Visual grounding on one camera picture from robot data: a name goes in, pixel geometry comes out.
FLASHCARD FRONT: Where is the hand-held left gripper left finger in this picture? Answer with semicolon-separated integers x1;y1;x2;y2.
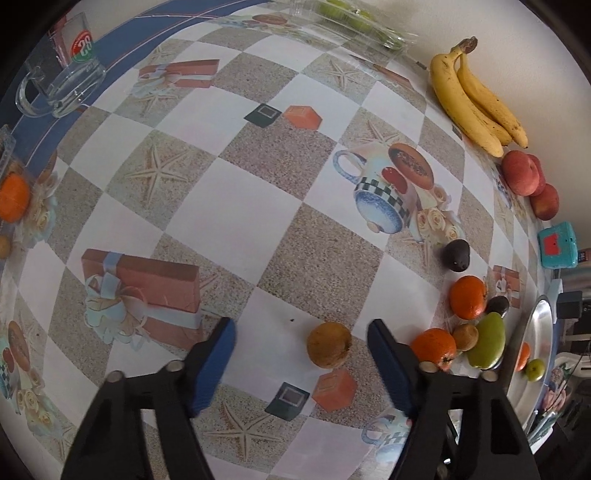
62;318;238;480

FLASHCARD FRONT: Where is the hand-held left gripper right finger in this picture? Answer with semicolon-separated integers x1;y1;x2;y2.
367;318;541;480

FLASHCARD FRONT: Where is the large brown round fruit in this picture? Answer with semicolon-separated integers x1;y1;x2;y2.
307;322;353;369

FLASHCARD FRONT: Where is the small brown round fruit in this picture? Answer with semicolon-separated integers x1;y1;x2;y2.
451;322;479;352

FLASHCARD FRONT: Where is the large green fruit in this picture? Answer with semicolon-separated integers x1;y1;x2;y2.
466;312;507;369

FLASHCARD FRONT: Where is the round metal plate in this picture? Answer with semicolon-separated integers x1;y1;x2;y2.
505;295;555;435

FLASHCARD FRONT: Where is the dark avocado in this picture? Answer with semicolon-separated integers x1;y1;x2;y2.
441;239;471;272
485;296;510;319

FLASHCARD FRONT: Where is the black power adapter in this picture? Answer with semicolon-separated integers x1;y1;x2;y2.
557;291;583;319

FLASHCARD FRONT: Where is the checkered printed tablecloth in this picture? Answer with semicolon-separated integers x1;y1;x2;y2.
0;0;555;480

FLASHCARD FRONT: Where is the teal box with red label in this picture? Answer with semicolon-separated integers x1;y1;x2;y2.
538;222;580;269

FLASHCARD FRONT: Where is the red apple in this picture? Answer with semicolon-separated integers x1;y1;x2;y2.
526;154;546;195
530;183;560;219
502;151;543;196

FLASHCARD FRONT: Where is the orange in plastic box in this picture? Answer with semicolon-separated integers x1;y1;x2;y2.
0;174;31;223

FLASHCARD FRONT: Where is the glass mug with round logo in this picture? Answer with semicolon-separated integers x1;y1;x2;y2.
16;11;108;119

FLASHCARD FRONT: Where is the clear bag of green fruit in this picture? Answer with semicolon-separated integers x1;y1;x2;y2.
295;0;419;51

